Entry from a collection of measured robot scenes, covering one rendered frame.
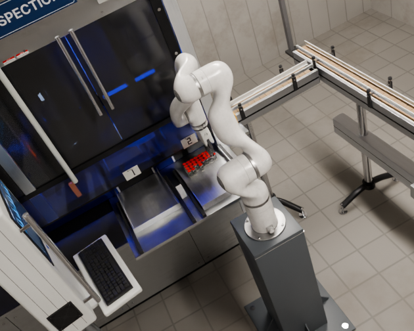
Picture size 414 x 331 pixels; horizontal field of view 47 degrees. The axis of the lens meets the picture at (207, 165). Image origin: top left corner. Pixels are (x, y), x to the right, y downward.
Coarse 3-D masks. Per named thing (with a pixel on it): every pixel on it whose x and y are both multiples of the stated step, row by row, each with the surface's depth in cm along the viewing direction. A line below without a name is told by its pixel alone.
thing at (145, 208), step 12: (156, 168) 257; (144, 180) 258; (156, 180) 255; (120, 192) 256; (132, 192) 254; (144, 192) 251; (156, 192) 248; (168, 192) 245; (132, 204) 247; (144, 204) 244; (156, 204) 241; (168, 204) 239; (180, 204) 233; (132, 216) 241; (144, 216) 238; (156, 216) 231; (132, 228) 230; (144, 228) 232
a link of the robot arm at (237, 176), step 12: (240, 156) 188; (228, 168) 185; (240, 168) 184; (252, 168) 185; (228, 180) 184; (240, 180) 184; (252, 180) 188; (240, 192) 187; (252, 192) 192; (264, 192) 195; (252, 204) 196
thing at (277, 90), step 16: (304, 64) 282; (272, 80) 276; (288, 80) 276; (304, 80) 274; (240, 96) 272; (256, 96) 268; (272, 96) 270; (288, 96) 275; (240, 112) 265; (256, 112) 271
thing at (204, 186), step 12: (204, 168) 250; (216, 168) 247; (192, 180) 246; (204, 180) 244; (216, 180) 241; (192, 192) 236; (204, 192) 237; (216, 192) 235; (228, 192) 229; (204, 204) 227
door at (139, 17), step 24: (144, 0) 200; (96, 24) 197; (120, 24) 201; (144, 24) 206; (72, 48) 198; (96, 48) 202; (120, 48) 207; (144, 48) 212; (168, 48) 217; (96, 72) 208; (120, 72) 213; (144, 72) 218; (168, 72) 223; (120, 96) 219; (144, 96) 224; (168, 96) 230; (120, 120) 226; (144, 120) 231
